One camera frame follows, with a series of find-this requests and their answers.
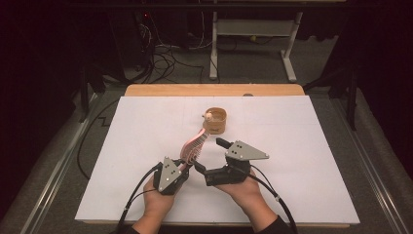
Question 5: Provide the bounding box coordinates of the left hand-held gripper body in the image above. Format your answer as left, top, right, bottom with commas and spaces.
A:
152, 156, 191, 196

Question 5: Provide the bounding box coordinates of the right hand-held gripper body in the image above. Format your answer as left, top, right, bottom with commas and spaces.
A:
204, 139, 270, 187

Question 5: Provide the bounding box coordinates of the pink hair comb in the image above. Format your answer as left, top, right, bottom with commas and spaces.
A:
179, 127, 211, 172

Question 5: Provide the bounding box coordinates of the person's right hand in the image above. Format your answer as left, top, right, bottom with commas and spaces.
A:
215, 175, 264, 211

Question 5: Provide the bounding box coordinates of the person's left hand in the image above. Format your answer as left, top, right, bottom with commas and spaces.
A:
142, 176, 178, 217

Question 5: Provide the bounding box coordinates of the white table cover sheet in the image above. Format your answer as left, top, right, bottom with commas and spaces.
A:
74, 95, 360, 225

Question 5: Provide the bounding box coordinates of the black tripod stand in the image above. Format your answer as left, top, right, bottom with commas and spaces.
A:
303, 61, 359, 132
77, 62, 108, 124

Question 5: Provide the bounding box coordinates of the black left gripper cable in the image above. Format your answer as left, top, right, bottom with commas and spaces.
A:
115, 162, 164, 234

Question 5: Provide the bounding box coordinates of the long black floor cable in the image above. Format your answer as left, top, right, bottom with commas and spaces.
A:
76, 97, 122, 180

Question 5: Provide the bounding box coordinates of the tangle of floor cables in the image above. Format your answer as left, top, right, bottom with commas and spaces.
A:
135, 13, 215, 84

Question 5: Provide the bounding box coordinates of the white metal stand frame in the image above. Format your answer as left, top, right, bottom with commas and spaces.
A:
208, 11, 304, 83

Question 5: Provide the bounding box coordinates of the aluminium floor rail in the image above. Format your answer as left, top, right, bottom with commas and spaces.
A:
18, 92, 100, 234
329, 97, 413, 234

